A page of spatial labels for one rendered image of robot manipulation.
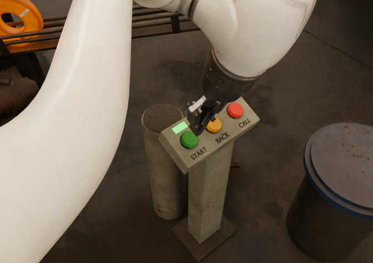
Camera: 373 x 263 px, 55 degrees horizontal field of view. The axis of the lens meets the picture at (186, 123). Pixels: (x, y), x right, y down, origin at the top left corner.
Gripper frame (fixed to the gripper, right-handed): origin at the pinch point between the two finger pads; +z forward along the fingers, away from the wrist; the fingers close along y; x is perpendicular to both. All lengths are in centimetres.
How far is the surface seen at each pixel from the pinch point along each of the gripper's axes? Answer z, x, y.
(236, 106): 8.1, -0.6, -15.4
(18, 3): 12, -56, 14
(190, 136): 8.1, -0.3, -0.1
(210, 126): 8.1, 0.4, -6.1
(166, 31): 12.8, -30.6, -16.2
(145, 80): 94, -56, -38
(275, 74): 80, -19, -94
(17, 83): 36, -49, 23
